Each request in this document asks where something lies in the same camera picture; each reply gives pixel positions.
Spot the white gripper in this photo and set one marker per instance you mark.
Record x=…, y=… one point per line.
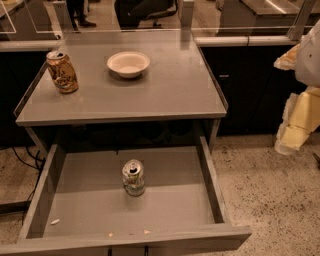
x=309, y=60

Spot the silver green 7up can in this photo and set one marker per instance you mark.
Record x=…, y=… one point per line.
x=133, y=177

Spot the grey counter cabinet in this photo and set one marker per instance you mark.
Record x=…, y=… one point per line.
x=177, y=84

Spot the orange soda can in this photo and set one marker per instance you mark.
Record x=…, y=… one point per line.
x=62, y=72

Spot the grey open top drawer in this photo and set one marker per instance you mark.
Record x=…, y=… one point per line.
x=182, y=205

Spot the white paper bowl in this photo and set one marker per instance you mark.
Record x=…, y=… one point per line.
x=128, y=64

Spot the black office chair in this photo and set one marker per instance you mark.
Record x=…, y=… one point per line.
x=130, y=13

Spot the person legs in background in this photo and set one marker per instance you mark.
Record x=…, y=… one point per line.
x=76, y=13

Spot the white paper scrap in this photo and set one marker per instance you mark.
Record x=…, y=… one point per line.
x=54, y=222

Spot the grey horizontal rail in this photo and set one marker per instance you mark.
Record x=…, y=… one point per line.
x=239, y=41

